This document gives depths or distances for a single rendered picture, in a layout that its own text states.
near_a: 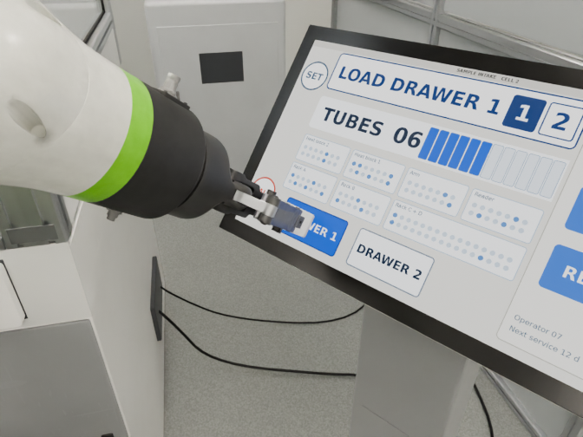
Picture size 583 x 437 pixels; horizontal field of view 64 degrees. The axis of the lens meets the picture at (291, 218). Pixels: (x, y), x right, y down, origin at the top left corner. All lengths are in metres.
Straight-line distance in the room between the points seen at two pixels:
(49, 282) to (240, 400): 1.00
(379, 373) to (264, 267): 1.37
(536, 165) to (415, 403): 0.42
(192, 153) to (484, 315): 0.33
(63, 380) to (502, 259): 0.72
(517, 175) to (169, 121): 0.35
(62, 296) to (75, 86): 0.54
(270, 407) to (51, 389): 0.84
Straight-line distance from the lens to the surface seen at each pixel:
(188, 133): 0.34
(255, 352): 1.76
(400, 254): 0.53
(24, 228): 0.72
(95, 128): 0.29
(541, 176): 0.53
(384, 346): 0.74
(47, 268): 0.76
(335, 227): 0.57
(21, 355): 0.88
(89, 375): 0.91
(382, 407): 0.85
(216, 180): 0.37
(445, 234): 0.53
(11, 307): 0.79
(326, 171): 0.59
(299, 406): 1.62
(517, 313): 0.51
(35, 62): 0.26
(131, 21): 3.92
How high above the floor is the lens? 1.33
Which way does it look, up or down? 33 degrees down
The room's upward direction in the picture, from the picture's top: straight up
